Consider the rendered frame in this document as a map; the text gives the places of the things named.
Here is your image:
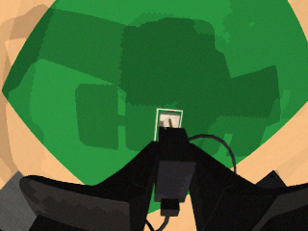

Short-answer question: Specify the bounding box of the green circuit board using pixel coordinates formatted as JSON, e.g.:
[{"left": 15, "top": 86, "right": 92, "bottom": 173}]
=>
[{"left": 1, "top": 0, "right": 308, "bottom": 186}]

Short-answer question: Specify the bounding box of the black plug with cable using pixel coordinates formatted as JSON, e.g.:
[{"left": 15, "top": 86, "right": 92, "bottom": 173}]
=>
[{"left": 154, "top": 127, "right": 236, "bottom": 231}]

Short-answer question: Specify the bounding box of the black cooling fan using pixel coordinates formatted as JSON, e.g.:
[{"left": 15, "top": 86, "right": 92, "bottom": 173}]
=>
[{"left": 255, "top": 170, "right": 286, "bottom": 189}]

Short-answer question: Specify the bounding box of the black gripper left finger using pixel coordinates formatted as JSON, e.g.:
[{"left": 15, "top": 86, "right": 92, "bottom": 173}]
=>
[{"left": 19, "top": 140, "right": 158, "bottom": 231}]

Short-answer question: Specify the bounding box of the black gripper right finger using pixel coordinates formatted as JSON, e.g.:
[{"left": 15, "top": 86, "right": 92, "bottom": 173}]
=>
[{"left": 189, "top": 143, "right": 308, "bottom": 231}]

